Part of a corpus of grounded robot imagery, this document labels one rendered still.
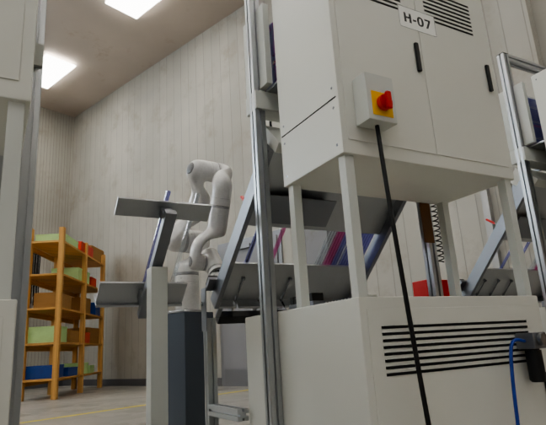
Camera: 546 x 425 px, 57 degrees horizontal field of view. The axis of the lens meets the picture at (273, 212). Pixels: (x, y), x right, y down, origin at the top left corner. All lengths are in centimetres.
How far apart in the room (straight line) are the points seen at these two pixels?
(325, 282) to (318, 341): 89
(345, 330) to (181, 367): 128
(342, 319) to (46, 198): 1149
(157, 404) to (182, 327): 69
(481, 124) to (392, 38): 42
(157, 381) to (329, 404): 67
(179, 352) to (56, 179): 1055
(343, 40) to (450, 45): 46
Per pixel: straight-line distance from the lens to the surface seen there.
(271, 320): 162
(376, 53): 160
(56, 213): 1258
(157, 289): 186
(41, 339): 825
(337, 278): 232
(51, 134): 1311
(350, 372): 133
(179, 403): 250
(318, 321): 143
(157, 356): 184
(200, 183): 245
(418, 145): 156
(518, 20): 623
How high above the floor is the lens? 51
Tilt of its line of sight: 15 degrees up
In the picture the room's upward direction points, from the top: 3 degrees counter-clockwise
